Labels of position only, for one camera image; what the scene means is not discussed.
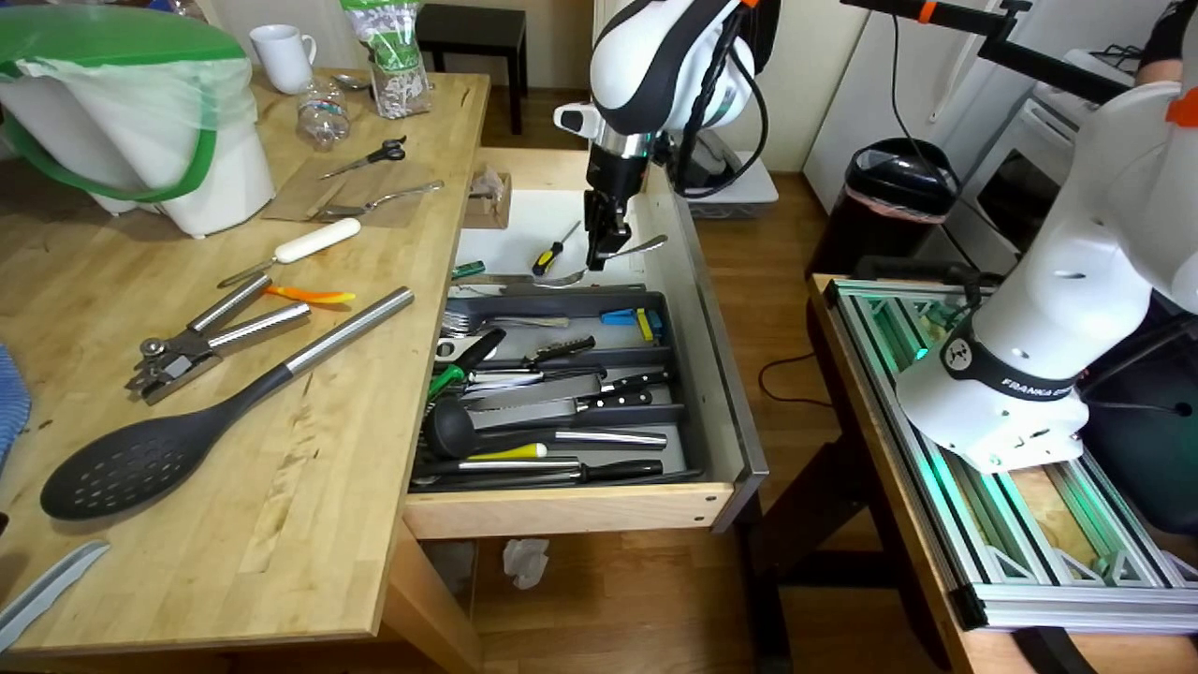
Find black handled scissors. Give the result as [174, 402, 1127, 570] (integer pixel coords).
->
[325, 133, 410, 179]

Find white bin green rimmed bag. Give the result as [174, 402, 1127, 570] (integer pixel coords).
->
[0, 8, 279, 245]

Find yellow handled utensil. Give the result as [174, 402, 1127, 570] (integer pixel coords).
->
[455, 438, 590, 476]

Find black slotted spoon steel handle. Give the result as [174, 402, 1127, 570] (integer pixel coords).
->
[38, 285, 419, 523]

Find black handled kitchen knife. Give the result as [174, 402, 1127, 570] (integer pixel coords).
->
[561, 367, 672, 420]

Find clear bag green contents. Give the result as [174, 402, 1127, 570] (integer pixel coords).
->
[338, 0, 436, 123]

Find green black handled tool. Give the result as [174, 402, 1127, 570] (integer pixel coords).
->
[425, 357, 476, 404]

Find yellow black screwdriver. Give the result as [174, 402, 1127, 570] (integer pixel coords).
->
[528, 218, 585, 281]

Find blue yellow small tool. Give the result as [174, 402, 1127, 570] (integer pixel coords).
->
[600, 302, 665, 350]

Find black camera boom orange clamps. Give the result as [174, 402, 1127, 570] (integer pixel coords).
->
[840, 0, 1133, 106]

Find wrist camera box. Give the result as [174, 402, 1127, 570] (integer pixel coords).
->
[550, 103, 607, 141]

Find white handled knife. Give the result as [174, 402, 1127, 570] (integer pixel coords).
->
[214, 213, 365, 294]

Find open wooden drawer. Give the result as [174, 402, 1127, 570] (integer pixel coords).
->
[400, 141, 775, 542]

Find clear glass jar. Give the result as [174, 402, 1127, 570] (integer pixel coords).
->
[290, 82, 357, 153]

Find black cutlery organizer tray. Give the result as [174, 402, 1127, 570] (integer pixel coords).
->
[410, 281, 696, 495]

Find long black handled knife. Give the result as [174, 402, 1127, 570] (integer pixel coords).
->
[419, 458, 665, 495]

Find grey bladed knife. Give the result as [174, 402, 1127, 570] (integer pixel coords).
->
[0, 537, 113, 657]

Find orange handled peeler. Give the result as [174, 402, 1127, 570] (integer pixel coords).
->
[263, 281, 362, 316]

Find black trash can pink liner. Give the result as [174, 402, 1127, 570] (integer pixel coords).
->
[812, 136, 964, 285]

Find black stool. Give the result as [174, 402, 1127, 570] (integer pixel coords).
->
[410, 0, 531, 140]

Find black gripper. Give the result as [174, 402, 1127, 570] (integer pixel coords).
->
[579, 133, 652, 277]

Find crumpled white paper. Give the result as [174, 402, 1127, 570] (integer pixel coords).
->
[499, 537, 554, 596]

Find white mug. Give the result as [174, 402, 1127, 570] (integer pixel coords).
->
[243, 20, 323, 103]

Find dark bulky case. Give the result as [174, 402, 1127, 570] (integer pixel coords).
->
[1080, 294, 1198, 542]

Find small wooden block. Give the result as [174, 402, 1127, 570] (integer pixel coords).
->
[464, 164, 518, 234]

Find black ladle steel handle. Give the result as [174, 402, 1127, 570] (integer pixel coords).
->
[425, 402, 672, 463]

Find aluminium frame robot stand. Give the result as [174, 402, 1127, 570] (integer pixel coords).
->
[817, 275, 1198, 637]

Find floor cable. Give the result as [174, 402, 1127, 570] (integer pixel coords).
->
[747, 352, 817, 412]

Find blue cloth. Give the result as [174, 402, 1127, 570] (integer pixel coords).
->
[0, 345, 38, 476]

